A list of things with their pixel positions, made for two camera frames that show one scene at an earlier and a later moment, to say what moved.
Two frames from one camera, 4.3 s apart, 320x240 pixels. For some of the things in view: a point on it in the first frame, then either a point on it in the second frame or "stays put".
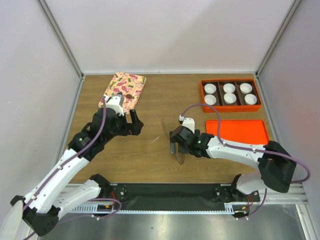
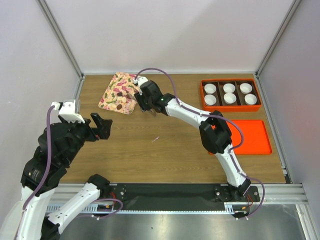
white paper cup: (245, 88) stays put
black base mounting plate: (177, 196) stays put
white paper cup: (210, 99) stays put
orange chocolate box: (232, 108) stays put
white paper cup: (210, 88) stays put
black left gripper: (135, 127) to (103, 127)
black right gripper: (197, 133) to (140, 97)
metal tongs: (178, 150) to (131, 96)
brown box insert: (220, 93) stays put
